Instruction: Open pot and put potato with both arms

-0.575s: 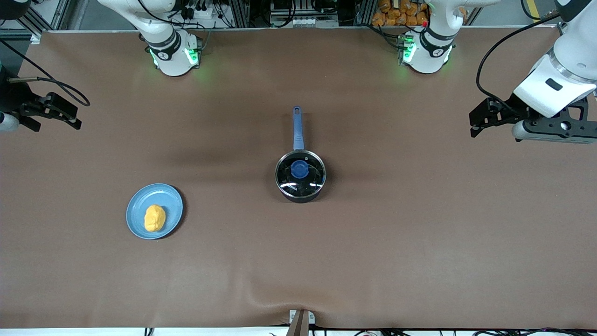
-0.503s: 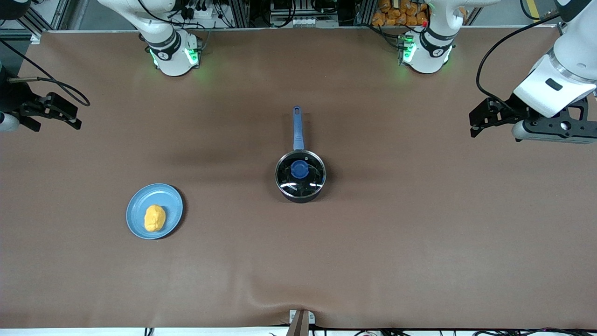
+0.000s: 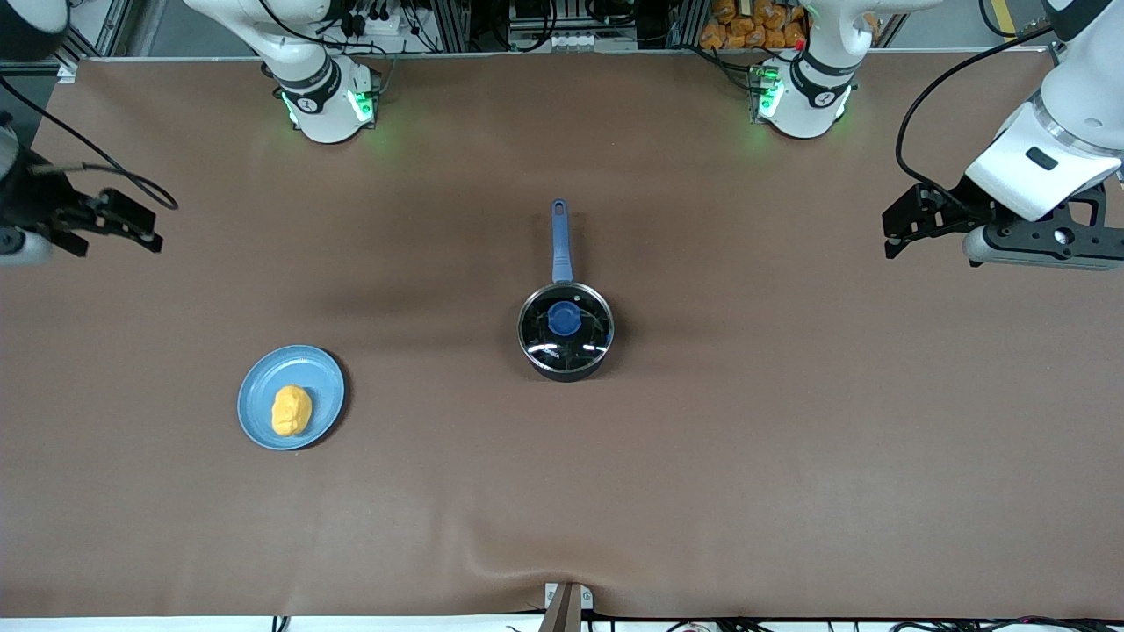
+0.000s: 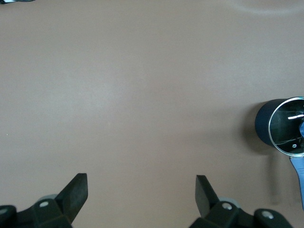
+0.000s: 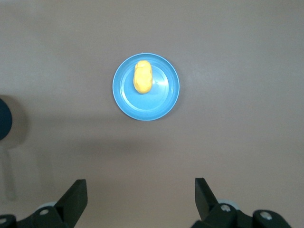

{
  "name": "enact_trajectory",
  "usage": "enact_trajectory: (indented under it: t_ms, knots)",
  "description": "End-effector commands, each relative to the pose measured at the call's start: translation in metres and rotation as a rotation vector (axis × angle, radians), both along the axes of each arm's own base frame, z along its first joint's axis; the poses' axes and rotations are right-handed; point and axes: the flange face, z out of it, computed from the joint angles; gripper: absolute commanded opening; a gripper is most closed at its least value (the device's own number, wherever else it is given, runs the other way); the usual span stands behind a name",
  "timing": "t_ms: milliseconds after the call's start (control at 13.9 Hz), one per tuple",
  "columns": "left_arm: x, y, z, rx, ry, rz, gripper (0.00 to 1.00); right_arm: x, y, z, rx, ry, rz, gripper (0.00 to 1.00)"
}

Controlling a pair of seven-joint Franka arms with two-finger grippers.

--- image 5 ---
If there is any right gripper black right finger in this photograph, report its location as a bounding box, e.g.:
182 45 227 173
192 177 293 228

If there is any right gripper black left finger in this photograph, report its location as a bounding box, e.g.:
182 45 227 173
18 179 88 228

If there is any yellow potato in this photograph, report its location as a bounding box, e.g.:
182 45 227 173
133 60 153 95

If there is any black cooking pot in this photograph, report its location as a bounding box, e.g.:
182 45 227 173
0 98 13 141

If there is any blue round plate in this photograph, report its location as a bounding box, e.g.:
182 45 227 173
112 52 181 122

